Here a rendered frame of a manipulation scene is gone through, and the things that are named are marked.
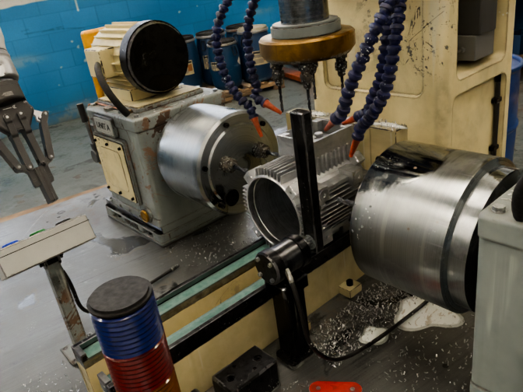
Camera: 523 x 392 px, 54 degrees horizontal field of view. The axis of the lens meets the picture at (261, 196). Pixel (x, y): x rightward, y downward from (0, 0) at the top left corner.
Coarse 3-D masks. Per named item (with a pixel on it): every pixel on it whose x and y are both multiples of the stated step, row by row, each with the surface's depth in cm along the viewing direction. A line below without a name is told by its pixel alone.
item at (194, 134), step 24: (192, 120) 120; (216, 120) 115; (240, 120) 118; (264, 120) 123; (168, 144) 122; (192, 144) 115; (216, 144) 114; (240, 144) 119; (264, 144) 121; (168, 168) 123; (192, 168) 115; (216, 168) 116; (192, 192) 119; (216, 192) 118; (240, 192) 123
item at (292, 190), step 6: (354, 156) 104; (360, 156) 104; (354, 162) 104; (360, 162) 104; (246, 174) 103; (252, 174) 103; (246, 180) 104; (288, 186) 94; (294, 186) 94; (288, 192) 95; (294, 192) 94; (294, 198) 95; (252, 228) 109; (258, 234) 108
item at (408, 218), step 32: (384, 160) 82; (416, 160) 79; (448, 160) 77; (480, 160) 75; (384, 192) 79; (416, 192) 75; (448, 192) 72; (480, 192) 71; (352, 224) 82; (384, 224) 78; (416, 224) 74; (448, 224) 71; (384, 256) 79; (416, 256) 74; (448, 256) 72; (416, 288) 78; (448, 288) 74
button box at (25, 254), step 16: (64, 224) 95; (80, 224) 97; (32, 240) 92; (48, 240) 93; (64, 240) 95; (80, 240) 96; (0, 256) 89; (16, 256) 90; (32, 256) 91; (48, 256) 93; (0, 272) 91; (16, 272) 89
